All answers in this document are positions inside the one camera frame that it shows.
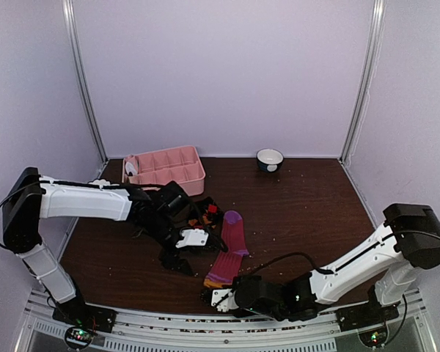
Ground maroon purple striped sock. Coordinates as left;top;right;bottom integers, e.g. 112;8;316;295
203;210;249;288

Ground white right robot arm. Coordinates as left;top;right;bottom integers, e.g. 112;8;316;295
201;203;440;324

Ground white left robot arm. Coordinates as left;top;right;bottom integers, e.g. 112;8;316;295
0;167;228;326

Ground black red yellow argyle sock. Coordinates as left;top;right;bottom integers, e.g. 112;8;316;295
187;197;224;230

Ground pink divided organizer tray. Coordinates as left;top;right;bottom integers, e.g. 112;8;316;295
122;146;206;197

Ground white item in tray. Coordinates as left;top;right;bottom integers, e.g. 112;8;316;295
125;161;139;176

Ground dark blue white bowl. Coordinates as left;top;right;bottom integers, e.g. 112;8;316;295
256;148;284;173

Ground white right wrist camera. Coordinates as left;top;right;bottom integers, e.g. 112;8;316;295
210;288;239;312

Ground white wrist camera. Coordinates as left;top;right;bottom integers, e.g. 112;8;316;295
210;288;239;312
175;229;209;249

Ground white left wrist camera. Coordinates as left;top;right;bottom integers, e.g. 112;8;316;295
175;229;209;249

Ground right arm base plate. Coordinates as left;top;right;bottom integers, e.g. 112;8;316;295
335;302;399;331

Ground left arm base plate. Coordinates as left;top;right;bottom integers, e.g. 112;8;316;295
52;303;117;333

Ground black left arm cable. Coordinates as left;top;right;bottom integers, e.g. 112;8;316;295
0;179;45;252

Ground front aluminium rail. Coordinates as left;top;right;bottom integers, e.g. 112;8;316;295
16;287;439;352

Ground left aluminium frame post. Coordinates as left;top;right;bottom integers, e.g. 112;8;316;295
62;0;109;164

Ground aluminium frame post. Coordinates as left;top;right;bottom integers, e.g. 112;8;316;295
62;0;109;164
340;0;386;165

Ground right aluminium frame post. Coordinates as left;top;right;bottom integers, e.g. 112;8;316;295
340;0;386;165

